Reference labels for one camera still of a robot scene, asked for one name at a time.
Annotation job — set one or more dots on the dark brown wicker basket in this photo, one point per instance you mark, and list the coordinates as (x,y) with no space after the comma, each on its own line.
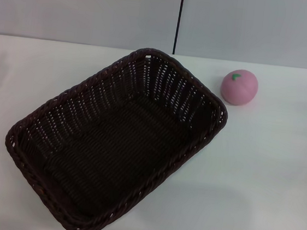
(116,155)

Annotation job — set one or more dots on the pink toy peach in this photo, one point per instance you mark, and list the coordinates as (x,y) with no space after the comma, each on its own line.
(240,88)

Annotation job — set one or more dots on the black vertical wall strip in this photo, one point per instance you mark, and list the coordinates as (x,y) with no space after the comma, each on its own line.
(179,18)

